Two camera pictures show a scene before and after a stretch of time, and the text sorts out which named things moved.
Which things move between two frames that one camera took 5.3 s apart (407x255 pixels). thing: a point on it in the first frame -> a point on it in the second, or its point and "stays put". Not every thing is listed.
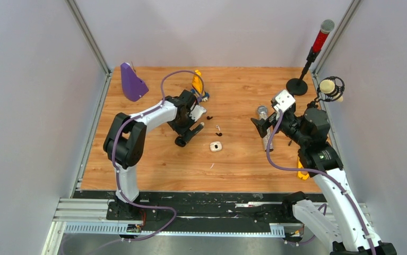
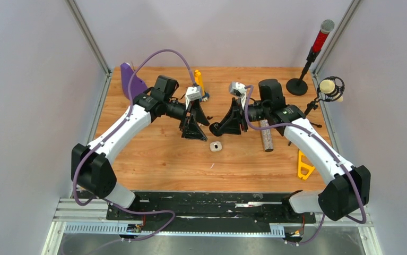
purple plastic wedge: (134, 88) stays put
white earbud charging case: (215, 146) stays put
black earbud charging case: (179, 141) -> (214, 127)
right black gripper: (261, 125) -> (231, 124)
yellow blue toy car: (197, 85) stays put
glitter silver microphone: (263, 112) stays put
